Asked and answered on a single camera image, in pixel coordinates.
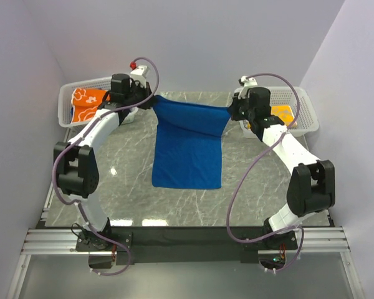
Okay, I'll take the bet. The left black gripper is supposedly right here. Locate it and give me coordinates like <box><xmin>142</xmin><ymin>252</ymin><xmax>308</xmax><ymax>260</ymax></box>
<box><xmin>125</xmin><ymin>80</ymin><xmax>158</xmax><ymax>110</ymax></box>

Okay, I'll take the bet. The right white plastic basket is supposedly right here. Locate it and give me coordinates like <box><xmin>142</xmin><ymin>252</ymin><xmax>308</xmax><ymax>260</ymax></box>
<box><xmin>232</xmin><ymin>87</ymin><xmax>319</xmax><ymax>146</ymax></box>

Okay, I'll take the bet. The black base beam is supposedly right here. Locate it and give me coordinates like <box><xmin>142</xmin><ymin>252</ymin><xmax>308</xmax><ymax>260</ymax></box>
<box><xmin>76</xmin><ymin>225</ymin><xmax>283</xmax><ymax>266</ymax></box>

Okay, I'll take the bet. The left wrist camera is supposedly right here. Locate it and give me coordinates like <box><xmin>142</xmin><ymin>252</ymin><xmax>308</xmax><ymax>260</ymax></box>
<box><xmin>130</xmin><ymin>62</ymin><xmax>150</xmax><ymax>80</ymax></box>

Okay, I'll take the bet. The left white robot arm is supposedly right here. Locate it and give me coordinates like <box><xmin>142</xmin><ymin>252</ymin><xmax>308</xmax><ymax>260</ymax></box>
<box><xmin>52</xmin><ymin>68</ymin><xmax>156</xmax><ymax>250</ymax></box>

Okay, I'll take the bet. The yellow duck towel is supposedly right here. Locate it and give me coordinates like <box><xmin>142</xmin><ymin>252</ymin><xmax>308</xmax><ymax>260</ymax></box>
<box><xmin>246</xmin><ymin>105</ymin><xmax>299</xmax><ymax>129</ymax></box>

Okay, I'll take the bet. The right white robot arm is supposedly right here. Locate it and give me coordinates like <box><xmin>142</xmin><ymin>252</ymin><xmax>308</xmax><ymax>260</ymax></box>
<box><xmin>228</xmin><ymin>87</ymin><xmax>335</xmax><ymax>249</ymax></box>

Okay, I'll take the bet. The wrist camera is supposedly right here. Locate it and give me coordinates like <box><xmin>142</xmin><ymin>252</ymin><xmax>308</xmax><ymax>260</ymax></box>
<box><xmin>130</xmin><ymin>62</ymin><xmax>150</xmax><ymax>80</ymax></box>
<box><xmin>238</xmin><ymin>76</ymin><xmax>258</xmax><ymax>99</ymax></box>

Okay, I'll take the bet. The orange towel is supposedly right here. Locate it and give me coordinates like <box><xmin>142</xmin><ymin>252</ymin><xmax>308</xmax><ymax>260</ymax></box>
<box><xmin>71</xmin><ymin>88</ymin><xmax>107</xmax><ymax>123</ymax></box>

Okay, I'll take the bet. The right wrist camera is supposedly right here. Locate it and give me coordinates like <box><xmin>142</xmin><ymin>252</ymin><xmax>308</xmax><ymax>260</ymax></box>
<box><xmin>238</xmin><ymin>76</ymin><xmax>258</xmax><ymax>99</ymax></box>

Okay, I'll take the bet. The blue towel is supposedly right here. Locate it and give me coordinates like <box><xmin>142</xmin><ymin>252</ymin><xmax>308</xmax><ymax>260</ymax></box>
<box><xmin>151</xmin><ymin>96</ymin><xmax>230</xmax><ymax>189</ymax></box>

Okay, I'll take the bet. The left white plastic basket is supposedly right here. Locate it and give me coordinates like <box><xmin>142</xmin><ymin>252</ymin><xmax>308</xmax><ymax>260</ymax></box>
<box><xmin>57</xmin><ymin>76</ymin><xmax>138</xmax><ymax>130</ymax></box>

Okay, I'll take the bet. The white plastic basket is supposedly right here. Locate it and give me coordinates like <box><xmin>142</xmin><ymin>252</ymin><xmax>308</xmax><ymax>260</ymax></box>
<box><xmin>57</xmin><ymin>76</ymin><xmax>138</xmax><ymax>130</ymax></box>
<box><xmin>232</xmin><ymin>87</ymin><xmax>319</xmax><ymax>146</ymax></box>

